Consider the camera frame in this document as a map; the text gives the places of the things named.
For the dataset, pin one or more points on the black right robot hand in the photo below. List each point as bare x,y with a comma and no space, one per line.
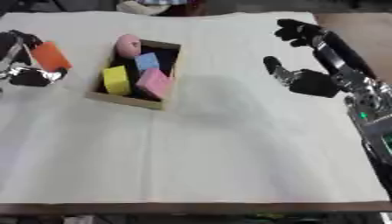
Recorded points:
312,82

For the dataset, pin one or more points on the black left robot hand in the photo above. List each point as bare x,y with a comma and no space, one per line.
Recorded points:
31,78

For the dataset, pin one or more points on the orange block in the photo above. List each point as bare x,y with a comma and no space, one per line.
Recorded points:
50,56

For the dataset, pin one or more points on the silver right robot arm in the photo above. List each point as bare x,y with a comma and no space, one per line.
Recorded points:
375,113

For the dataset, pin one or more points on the tan cardboard box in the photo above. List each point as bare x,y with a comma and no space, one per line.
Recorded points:
133,74

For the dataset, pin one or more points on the yellow block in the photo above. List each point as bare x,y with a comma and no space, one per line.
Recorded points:
117,80

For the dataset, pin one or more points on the blue block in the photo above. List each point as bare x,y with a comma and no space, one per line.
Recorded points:
147,61

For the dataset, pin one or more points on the pink block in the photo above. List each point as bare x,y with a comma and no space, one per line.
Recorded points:
154,83

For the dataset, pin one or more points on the person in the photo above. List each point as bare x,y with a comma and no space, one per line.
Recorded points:
153,6

